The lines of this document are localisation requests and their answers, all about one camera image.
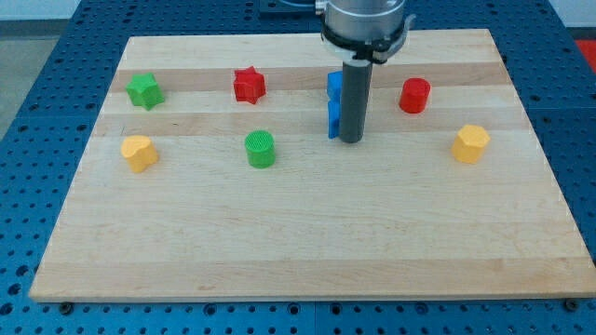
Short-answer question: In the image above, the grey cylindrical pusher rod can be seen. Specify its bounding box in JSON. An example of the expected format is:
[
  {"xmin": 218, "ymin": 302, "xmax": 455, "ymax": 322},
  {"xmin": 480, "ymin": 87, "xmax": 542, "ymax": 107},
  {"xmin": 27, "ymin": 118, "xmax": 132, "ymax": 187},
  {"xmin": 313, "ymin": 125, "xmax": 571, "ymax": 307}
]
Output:
[{"xmin": 339, "ymin": 63, "xmax": 373, "ymax": 143}]

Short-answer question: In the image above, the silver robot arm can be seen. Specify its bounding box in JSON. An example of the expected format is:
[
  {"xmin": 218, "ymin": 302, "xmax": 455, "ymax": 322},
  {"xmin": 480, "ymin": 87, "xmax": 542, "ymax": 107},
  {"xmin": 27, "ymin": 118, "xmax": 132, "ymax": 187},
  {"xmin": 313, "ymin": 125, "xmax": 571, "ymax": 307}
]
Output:
[{"xmin": 315, "ymin": 0, "xmax": 416, "ymax": 143}]

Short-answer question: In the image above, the yellow hexagon block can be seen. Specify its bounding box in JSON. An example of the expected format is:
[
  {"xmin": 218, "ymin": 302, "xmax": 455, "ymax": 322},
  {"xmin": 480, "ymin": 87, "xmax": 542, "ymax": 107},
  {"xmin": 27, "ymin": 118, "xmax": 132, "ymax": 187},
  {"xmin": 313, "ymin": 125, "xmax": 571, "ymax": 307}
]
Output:
[{"xmin": 451, "ymin": 124, "xmax": 491, "ymax": 164}]

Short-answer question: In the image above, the blue block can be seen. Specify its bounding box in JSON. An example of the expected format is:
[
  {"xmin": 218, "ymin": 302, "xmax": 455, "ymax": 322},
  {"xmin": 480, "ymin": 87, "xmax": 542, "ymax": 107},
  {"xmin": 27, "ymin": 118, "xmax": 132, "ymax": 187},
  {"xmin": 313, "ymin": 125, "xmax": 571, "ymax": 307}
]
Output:
[{"xmin": 327, "ymin": 71, "xmax": 343, "ymax": 139}]

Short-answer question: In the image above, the red cylinder block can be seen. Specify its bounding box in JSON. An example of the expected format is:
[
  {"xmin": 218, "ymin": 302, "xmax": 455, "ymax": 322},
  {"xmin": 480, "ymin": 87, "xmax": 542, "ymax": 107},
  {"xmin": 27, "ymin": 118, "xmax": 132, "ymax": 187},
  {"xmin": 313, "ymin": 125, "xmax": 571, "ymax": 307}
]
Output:
[{"xmin": 399, "ymin": 77, "xmax": 431, "ymax": 114}]

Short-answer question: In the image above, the red star block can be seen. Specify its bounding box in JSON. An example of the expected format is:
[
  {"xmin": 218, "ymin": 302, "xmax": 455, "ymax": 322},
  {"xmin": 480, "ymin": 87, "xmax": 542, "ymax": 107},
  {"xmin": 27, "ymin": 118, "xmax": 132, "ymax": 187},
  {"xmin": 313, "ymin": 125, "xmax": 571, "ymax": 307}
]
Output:
[{"xmin": 233, "ymin": 66, "xmax": 266, "ymax": 104}]

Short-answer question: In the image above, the green cylinder block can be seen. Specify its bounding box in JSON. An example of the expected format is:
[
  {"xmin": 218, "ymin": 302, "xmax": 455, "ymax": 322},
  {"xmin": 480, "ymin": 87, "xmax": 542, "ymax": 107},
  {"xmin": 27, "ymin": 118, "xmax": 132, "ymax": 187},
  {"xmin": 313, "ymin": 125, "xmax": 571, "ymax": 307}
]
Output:
[{"xmin": 245, "ymin": 130, "xmax": 276, "ymax": 168}]

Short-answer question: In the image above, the wooden board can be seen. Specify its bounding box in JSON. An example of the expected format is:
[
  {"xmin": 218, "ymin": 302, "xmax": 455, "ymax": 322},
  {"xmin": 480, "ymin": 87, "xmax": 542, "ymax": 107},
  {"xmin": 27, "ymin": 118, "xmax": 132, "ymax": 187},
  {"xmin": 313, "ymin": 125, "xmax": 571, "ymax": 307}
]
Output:
[{"xmin": 29, "ymin": 29, "xmax": 595, "ymax": 302}]

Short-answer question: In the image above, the green star block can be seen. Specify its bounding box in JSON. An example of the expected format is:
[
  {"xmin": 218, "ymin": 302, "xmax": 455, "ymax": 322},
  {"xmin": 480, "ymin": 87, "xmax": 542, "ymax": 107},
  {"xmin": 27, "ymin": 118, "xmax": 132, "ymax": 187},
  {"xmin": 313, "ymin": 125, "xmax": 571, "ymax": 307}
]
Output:
[{"xmin": 126, "ymin": 73, "xmax": 165, "ymax": 111}]

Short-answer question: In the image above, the yellow heart block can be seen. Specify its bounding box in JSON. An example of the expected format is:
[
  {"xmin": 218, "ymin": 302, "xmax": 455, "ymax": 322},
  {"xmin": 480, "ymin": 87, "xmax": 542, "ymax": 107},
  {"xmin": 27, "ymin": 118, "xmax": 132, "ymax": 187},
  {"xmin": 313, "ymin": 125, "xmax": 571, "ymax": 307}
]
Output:
[{"xmin": 120, "ymin": 135, "xmax": 159, "ymax": 173}]

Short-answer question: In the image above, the red object at edge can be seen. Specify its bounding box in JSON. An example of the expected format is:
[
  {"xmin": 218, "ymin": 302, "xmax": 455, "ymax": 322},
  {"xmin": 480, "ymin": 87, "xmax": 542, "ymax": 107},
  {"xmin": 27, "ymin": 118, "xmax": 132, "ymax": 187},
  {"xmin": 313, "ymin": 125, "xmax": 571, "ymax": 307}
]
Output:
[{"xmin": 576, "ymin": 39, "xmax": 596, "ymax": 73}]

